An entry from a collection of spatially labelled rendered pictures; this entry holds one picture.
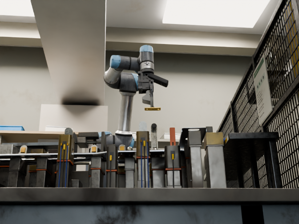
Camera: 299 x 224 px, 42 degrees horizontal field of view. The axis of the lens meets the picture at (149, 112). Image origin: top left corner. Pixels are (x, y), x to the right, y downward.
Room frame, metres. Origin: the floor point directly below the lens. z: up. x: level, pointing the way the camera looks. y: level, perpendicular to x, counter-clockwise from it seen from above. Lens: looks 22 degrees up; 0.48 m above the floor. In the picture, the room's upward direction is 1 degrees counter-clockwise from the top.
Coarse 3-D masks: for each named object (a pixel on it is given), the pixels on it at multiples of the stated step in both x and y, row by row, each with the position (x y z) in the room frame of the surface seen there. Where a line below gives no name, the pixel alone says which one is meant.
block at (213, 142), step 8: (208, 136) 1.70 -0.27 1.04; (216, 136) 1.70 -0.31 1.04; (208, 144) 1.70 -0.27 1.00; (216, 144) 1.70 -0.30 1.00; (208, 152) 1.70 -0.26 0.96; (216, 152) 1.70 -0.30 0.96; (208, 160) 1.71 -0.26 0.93; (216, 160) 1.70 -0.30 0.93; (208, 168) 1.72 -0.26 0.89; (216, 168) 1.70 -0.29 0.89; (224, 168) 1.70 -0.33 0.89; (208, 176) 1.74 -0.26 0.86; (216, 176) 1.70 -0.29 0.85; (224, 176) 1.70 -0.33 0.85; (208, 184) 1.76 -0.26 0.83; (216, 184) 1.70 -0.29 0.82; (224, 184) 1.70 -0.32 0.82
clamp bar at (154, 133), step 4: (152, 124) 1.99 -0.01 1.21; (156, 124) 2.00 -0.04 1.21; (152, 128) 2.03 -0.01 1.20; (156, 128) 2.02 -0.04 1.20; (152, 132) 2.03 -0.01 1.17; (156, 132) 2.02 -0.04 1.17; (152, 136) 2.01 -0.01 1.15; (156, 136) 2.01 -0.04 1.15; (152, 140) 2.01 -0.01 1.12; (156, 140) 2.01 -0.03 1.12; (152, 144) 2.00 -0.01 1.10; (156, 144) 2.01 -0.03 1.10; (152, 148) 2.00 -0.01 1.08
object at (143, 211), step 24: (0, 216) 1.12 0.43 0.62; (24, 216) 1.13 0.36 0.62; (48, 216) 1.14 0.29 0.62; (72, 216) 1.14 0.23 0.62; (96, 216) 1.15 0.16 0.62; (120, 216) 1.16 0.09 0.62; (144, 216) 1.17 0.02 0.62; (168, 216) 1.18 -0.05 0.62; (192, 216) 1.19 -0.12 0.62; (216, 216) 1.20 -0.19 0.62; (240, 216) 1.20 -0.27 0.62; (264, 216) 1.21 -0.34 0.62; (288, 216) 1.22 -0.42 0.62
